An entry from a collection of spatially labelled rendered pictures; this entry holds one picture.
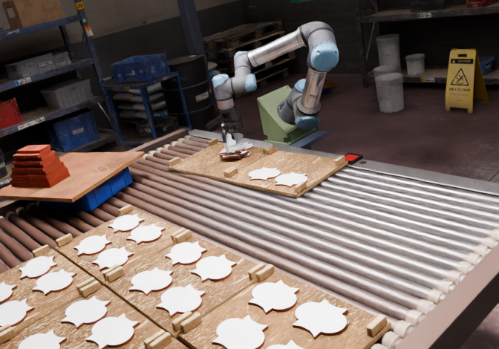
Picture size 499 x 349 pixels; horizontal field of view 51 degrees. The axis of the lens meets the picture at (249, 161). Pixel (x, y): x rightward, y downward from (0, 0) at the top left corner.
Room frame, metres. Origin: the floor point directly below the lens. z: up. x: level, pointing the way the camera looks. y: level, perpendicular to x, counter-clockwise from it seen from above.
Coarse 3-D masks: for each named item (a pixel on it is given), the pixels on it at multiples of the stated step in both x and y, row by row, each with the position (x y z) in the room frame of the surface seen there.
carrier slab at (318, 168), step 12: (276, 156) 2.26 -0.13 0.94; (288, 156) 2.23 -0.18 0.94; (300, 156) 2.20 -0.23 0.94; (312, 156) 2.17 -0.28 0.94; (252, 168) 2.17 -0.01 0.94; (288, 168) 2.08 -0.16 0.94; (300, 168) 2.06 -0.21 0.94; (312, 168) 2.03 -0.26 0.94; (324, 168) 2.00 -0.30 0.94; (336, 168) 1.98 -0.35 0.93; (228, 180) 2.09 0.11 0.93; (240, 180) 2.05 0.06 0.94; (252, 180) 2.03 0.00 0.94; (312, 180) 1.90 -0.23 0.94; (276, 192) 1.88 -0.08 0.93; (288, 192) 1.84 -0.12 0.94; (300, 192) 1.82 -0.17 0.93
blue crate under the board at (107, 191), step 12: (108, 180) 2.21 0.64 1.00; (120, 180) 2.27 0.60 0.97; (132, 180) 2.34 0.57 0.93; (96, 192) 2.13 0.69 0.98; (108, 192) 2.19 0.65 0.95; (48, 204) 2.21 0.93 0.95; (60, 204) 2.17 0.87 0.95; (72, 204) 2.13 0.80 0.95; (84, 204) 2.10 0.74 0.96; (96, 204) 2.11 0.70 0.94
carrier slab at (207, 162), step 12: (216, 144) 2.61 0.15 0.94; (192, 156) 2.50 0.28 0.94; (204, 156) 2.46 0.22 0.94; (216, 156) 2.43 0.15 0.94; (252, 156) 2.32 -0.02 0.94; (264, 156) 2.30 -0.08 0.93; (168, 168) 2.41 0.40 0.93; (180, 168) 2.36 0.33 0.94; (192, 168) 2.33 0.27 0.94; (204, 168) 2.29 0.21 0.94; (216, 168) 2.26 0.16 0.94; (228, 168) 2.23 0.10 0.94; (240, 168) 2.20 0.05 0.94
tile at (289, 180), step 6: (282, 174) 2.00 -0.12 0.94; (288, 174) 1.99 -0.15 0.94; (294, 174) 1.98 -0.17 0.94; (300, 174) 1.97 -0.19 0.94; (306, 174) 1.96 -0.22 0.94; (276, 180) 1.96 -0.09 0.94; (282, 180) 1.94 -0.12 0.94; (288, 180) 1.93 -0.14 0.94; (294, 180) 1.92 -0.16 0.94; (300, 180) 1.91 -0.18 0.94; (306, 180) 1.90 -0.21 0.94; (288, 186) 1.89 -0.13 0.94
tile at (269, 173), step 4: (264, 168) 2.12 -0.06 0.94; (276, 168) 2.09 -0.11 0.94; (252, 172) 2.10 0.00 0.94; (256, 172) 2.09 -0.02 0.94; (260, 172) 2.08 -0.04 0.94; (264, 172) 2.07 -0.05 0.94; (268, 172) 2.06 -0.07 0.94; (272, 172) 2.05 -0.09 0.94; (276, 172) 2.04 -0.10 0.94; (252, 176) 2.05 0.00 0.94; (256, 176) 2.05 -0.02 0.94; (260, 176) 2.04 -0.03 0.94; (264, 176) 2.03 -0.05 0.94; (268, 176) 2.02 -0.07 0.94; (272, 176) 2.01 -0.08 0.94; (276, 176) 2.01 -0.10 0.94; (264, 180) 2.00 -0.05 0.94
